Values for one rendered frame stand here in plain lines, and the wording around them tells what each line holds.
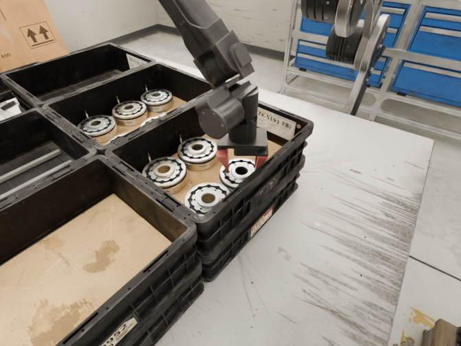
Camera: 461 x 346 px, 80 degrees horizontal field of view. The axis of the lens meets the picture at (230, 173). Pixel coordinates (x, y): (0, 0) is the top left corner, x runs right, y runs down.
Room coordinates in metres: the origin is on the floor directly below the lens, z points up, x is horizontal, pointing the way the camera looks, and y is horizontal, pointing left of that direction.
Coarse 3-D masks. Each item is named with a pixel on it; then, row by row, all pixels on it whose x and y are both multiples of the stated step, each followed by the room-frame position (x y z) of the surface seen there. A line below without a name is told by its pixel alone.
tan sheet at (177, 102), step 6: (174, 102) 0.84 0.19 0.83; (180, 102) 0.84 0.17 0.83; (186, 102) 0.84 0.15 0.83; (174, 108) 0.80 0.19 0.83; (150, 114) 0.77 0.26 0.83; (156, 114) 0.77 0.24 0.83; (120, 126) 0.70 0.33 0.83; (126, 126) 0.70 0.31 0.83; (132, 126) 0.70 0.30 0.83; (138, 126) 0.70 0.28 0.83; (120, 132) 0.67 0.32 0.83; (126, 132) 0.67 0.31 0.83; (102, 144) 0.61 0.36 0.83
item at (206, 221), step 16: (176, 112) 0.61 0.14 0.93; (288, 112) 0.61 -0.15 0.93; (304, 128) 0.54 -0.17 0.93; (288, 144) 0.48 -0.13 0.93; (112, 160) 0.43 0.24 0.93; (272, 160) 0.43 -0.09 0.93; (144, 176) 0.38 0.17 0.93; (256, 176) 0.38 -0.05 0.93; (160, 192) 0.34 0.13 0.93; (240, 192) 0.34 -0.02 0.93; (176, 208) 0.30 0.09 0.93; (224, 208) 0.30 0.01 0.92; (208, 224) 0.27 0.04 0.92
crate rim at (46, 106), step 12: (132, 72) 0.86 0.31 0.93; (180, 72) 0.86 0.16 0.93; (96, 84) 0.77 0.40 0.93; (72, 96) 0.70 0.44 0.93; (204, 96) 0.70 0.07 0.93; (48, 108) 0.63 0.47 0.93; (180, 108) 0.63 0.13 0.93; (60, 120) 0.58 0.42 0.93; (156, 120) 0.58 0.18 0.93; (84, 132) 0.52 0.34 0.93; (132, 132) 0.52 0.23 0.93; (96, 144) 0.48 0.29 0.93; (108, 144) 0.48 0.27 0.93
